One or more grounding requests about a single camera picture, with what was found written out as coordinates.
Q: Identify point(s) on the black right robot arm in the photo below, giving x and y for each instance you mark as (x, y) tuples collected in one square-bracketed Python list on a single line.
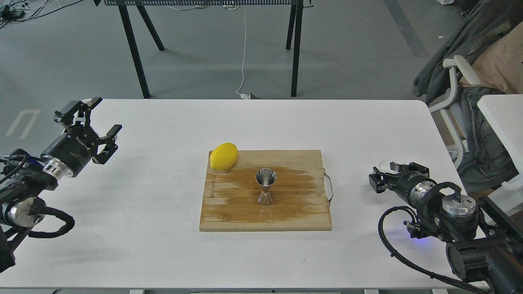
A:
[(482, 242)]

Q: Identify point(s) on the tan cushion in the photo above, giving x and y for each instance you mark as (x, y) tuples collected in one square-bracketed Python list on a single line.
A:
[(500, 66)]

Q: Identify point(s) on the small clear glass cup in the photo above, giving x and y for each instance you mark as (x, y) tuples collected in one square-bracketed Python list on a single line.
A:
[(389, 166)]

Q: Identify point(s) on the white office chair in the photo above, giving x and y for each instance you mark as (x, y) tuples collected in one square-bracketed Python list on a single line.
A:
[(454, 65)]

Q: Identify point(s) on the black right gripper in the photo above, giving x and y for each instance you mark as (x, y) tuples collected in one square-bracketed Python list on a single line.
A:
[(410, 183)]

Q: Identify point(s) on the wooden cutting board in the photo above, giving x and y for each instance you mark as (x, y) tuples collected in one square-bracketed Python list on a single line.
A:
[(300, 203)]

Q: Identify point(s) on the yellow lemon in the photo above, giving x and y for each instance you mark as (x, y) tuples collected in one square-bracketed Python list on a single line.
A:
[(224, 157)]

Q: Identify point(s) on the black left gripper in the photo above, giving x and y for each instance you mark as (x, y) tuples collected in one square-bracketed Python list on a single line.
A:
[(78, 143)]

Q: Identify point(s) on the white side table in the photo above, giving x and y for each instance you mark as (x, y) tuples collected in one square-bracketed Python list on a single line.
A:
[(505, 115)]

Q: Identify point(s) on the black metal table frame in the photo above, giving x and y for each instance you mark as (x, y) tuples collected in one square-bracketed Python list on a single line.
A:
[(169, 27)]

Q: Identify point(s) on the grey jacket on chair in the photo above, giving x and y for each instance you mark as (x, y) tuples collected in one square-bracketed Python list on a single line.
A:
[(486, 23)]

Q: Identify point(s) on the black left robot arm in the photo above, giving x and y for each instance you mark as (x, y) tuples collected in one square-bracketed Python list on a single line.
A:
[(26, 176)]

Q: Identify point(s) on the steel double jigger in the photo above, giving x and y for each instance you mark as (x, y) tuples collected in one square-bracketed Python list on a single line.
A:
[(265, 177)]

